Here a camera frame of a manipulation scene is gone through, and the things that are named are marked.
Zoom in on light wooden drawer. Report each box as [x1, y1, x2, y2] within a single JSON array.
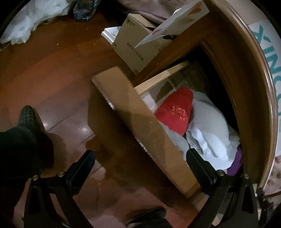
[[88, 67, 200, 205]]

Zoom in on purple garment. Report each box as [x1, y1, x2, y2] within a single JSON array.
[[227, 147, 242, 176]]

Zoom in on plaid slipper foot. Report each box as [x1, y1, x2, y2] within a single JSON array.
[[1, 105, 54, 176]]

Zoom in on white grey garment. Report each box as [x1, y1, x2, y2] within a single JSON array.
[[160, 90, 240, 173]]

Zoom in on red embroidered garment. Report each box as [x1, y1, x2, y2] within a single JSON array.
[[155, 87, 193, 136]]

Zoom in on brown wooden nightstand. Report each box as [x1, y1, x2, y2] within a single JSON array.
[[132, 1, 279, 188]]

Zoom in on white box teal lettering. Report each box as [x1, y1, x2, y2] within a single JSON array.
[[248, 19, 281, 132]]

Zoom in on white patterned cloth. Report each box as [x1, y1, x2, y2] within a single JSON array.
[[135, 1, 209, 48]]

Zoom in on white flat books stack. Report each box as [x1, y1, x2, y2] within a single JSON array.
[[101, 26, 121, 45]]

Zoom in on brown cardboard box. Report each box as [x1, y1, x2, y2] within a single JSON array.
[[112, 13, 171, 75]]

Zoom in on white leaf pattern bedding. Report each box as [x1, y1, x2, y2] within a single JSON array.
[[1, 0, 72, 45]]

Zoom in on dark blue printed bag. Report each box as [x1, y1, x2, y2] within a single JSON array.
[[73, 0, 100, 22]]

